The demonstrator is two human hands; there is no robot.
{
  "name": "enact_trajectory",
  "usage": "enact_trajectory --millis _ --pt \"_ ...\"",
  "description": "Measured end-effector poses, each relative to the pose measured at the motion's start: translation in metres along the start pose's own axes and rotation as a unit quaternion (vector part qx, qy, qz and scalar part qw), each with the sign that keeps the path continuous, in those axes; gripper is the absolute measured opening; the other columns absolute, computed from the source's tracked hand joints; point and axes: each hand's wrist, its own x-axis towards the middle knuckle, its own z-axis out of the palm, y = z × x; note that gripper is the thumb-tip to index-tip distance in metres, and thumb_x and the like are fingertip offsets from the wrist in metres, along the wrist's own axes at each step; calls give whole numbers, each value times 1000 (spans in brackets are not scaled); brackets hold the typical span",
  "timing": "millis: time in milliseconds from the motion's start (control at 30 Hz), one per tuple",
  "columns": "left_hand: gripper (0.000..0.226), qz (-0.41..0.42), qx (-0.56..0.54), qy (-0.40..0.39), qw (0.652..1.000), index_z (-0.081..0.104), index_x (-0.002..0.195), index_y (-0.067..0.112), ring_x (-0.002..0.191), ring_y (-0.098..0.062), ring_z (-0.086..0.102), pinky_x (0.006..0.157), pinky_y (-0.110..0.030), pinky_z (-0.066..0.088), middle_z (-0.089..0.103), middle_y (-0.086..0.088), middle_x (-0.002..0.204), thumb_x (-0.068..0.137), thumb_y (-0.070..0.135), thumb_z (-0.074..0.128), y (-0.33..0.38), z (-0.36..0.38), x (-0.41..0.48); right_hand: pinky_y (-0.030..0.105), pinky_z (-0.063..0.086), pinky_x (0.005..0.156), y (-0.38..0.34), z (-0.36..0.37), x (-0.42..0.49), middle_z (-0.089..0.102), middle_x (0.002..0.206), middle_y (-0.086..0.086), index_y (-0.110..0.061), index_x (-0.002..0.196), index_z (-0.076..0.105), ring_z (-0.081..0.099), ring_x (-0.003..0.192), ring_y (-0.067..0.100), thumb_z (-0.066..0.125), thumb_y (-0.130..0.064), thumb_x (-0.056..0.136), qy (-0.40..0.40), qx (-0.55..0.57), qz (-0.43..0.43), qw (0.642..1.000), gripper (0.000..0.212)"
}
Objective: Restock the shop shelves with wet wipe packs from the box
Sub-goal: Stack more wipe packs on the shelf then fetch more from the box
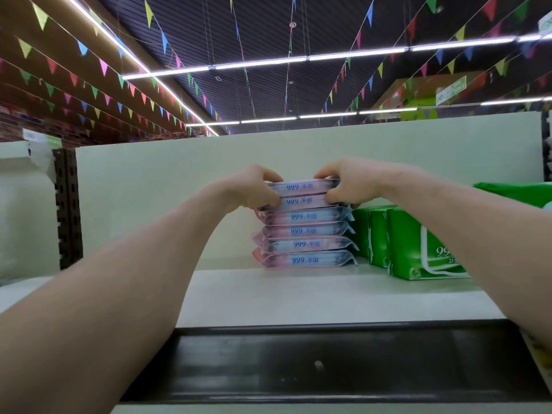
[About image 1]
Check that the person's right hand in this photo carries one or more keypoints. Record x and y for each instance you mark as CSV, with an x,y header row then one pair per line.
x,y
362,178

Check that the person's left hand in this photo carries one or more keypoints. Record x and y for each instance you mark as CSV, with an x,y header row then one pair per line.
x,y
250,189

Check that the stack of pink blue packets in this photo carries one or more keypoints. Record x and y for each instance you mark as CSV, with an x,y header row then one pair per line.
x,y
306,237

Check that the metal store shelving unit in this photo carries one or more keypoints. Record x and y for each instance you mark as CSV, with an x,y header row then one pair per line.
x,y
172,185

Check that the person's right forearm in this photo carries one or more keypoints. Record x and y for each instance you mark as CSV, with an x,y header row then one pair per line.
x,y
483,245

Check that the person's left forearm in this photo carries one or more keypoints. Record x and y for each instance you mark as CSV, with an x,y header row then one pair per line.
x,y
95,323

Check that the short ceiling light strip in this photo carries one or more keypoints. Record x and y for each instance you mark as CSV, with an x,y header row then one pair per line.
x,y
328,114

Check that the green yellow store sign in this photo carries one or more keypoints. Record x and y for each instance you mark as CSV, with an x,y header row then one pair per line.
x,y
431,99

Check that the long ceiling light strip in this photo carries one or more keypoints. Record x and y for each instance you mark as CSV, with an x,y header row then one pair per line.
x,y
345,56

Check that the diagonal ceiling light strip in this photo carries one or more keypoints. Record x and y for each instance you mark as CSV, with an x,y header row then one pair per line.
x,y
147,77

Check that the white green hanging sign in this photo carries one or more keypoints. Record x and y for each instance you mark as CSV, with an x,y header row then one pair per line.
x,y
545,21

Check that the green wall sign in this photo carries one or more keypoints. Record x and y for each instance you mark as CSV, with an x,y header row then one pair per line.
x,y
41,138

